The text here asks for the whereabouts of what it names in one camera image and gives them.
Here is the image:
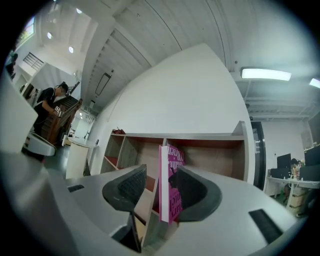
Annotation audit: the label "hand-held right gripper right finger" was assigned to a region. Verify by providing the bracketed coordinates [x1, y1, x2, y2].
[149, 164, 305, 256]

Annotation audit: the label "black hanging frame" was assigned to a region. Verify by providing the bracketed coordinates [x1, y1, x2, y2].
[94, 72, 112, 97]

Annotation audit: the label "dark glass door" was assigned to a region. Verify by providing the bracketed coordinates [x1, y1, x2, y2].
[250, 120, 267, 191]

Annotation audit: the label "long white office desk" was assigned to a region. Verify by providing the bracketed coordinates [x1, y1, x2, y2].
[265, 175, 320, 209]

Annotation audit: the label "dark wooden staircase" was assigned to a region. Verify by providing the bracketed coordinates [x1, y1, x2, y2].
[41, 96, 84, 148]

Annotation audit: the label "pink book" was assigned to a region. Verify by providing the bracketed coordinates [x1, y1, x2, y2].
[158, 143, 187, 225]

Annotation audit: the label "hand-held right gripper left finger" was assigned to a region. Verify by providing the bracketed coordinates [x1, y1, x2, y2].
[63, 163, 148, 254]

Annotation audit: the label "black computer monitor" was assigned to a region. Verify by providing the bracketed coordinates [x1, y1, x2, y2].
[303, 148, 320, 167]
[276, 153, 292, 169]

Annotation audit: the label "grey wooden desk shelf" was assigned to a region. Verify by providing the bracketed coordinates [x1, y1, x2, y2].
[100, 120, 251, 248]

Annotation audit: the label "white ribbed pedestal table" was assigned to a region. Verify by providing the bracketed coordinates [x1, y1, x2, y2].
[65, 136, 99, 180]

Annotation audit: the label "black balcony railing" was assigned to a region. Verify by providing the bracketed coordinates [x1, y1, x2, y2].
[22, 52, 45, 71]

